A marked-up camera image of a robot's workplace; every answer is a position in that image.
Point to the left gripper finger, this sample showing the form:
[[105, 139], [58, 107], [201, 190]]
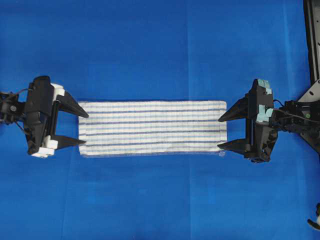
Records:
[[69, 105], [65, 141]]

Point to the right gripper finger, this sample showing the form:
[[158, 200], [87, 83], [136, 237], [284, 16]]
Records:
[[238, 111], [239, 146]]

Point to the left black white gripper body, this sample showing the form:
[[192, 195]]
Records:
[[50, 141]]

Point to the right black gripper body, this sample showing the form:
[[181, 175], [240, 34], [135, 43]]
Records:
[[253, 152]]

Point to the blue white striped towel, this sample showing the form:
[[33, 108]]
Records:
[[135, 128]]

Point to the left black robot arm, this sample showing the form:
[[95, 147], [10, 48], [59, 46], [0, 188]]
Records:
[[12, 110]]

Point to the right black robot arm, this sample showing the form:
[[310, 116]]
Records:
[[301, 117]]

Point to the blue table cloth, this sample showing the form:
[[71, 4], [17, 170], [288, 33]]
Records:
[[120, 50]]

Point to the black white clip object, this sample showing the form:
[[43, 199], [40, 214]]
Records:
[[315, 224]]

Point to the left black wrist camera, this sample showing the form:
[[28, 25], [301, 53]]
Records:
[[38, 109]]

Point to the right wrist camera with tape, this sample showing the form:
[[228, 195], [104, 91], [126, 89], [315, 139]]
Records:
[[266, 134]]

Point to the black metal frame rail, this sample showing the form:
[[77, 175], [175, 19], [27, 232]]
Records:
[[312, 28]]

